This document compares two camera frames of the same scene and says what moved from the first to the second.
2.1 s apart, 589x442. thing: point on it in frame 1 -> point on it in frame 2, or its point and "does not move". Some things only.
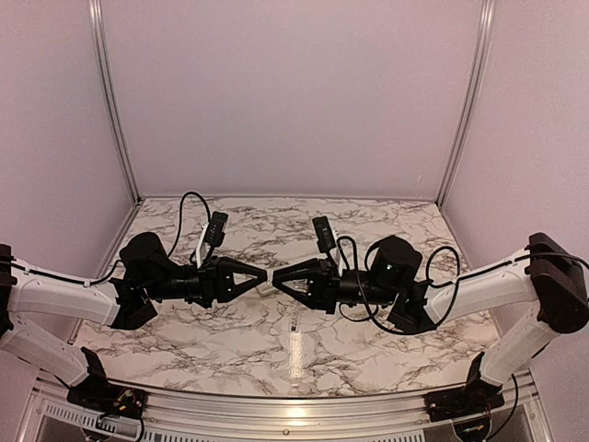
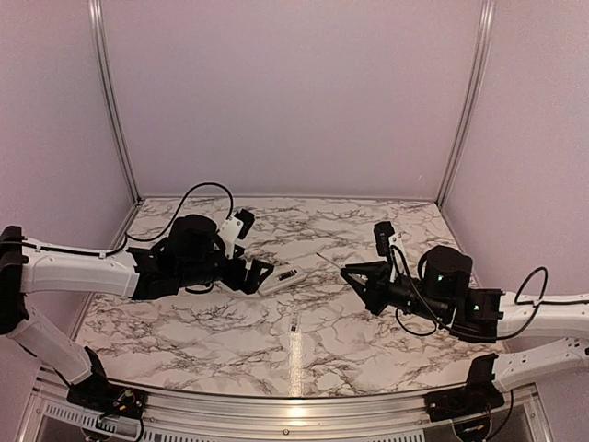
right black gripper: (323, 283) -> (375, 296)
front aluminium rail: (522, 417) does not move
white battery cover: (294, 324) does not move
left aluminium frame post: (96, 11) does not move
